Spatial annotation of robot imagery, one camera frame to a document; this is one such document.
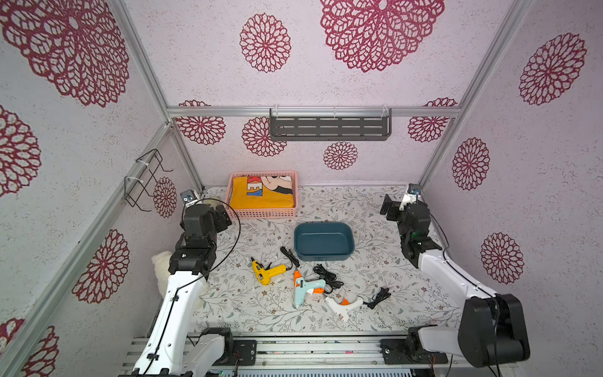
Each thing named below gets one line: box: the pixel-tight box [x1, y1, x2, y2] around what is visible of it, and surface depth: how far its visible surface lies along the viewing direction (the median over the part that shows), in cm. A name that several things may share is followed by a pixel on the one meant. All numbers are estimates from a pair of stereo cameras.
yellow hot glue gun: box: [251, 256, 287, 286], surface depth 91 cm
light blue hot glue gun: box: [292, 270, 326, 308], surface depth 85 cm
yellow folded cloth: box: [230, 175, 295, 209], surface depth 112 cm
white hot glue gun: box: [325, 296, 364, 323], surface depth 83 cm
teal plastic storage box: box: [293, 221, 355, 262], surface depth 99 cm
